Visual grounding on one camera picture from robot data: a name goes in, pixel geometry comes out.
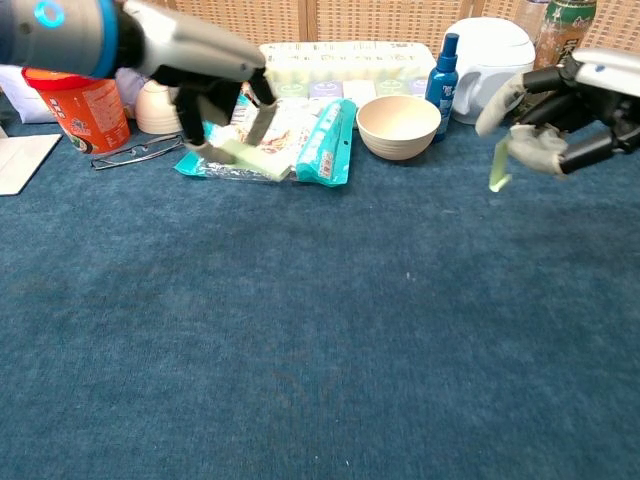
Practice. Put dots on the open beige bowl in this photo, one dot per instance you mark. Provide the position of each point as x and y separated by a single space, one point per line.
397 132

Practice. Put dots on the green tea bottle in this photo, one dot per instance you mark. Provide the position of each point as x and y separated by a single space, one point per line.
562 30

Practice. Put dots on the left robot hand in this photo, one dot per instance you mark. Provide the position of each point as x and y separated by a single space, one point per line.
195 45

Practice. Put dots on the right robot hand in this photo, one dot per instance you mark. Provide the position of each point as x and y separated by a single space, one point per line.
600 100

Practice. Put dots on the upturned beige bowl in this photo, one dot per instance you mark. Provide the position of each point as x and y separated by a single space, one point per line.
155 110

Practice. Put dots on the green pocket tissue packet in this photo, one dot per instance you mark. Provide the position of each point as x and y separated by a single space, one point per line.
291 90
394 87

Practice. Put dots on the green sticky note pad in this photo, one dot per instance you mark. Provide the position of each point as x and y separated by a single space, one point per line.
260 162

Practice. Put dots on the black eyeglasses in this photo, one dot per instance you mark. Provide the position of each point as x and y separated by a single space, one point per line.
131 151

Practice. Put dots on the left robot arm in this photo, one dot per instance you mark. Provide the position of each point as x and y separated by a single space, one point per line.
60 35

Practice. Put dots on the blue table cloth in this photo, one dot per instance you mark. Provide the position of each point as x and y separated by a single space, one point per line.
350 325

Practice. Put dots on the orange instant noodle cup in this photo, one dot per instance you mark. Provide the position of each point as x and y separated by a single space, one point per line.
87 115

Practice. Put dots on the blue spray bottle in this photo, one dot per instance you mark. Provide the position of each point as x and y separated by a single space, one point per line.
442 80

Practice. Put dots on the white lidded pot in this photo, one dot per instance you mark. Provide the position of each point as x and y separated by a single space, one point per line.
490 50

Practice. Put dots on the single green sticky note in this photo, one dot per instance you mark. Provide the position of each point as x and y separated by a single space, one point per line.
499 167

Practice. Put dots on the teal frozen food bag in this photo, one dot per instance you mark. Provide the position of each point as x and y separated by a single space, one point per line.
325 145

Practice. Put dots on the purple pocket tissue packet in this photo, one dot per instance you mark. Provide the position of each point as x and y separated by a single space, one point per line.
325 89
419 86

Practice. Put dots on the white tissue paper pack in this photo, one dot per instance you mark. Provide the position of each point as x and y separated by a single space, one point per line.
17 100

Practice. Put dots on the white toilet roll pack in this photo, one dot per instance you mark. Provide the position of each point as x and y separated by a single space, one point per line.
360 62

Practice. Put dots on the rattan folding screen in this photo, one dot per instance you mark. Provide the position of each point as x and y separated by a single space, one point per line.
375 20

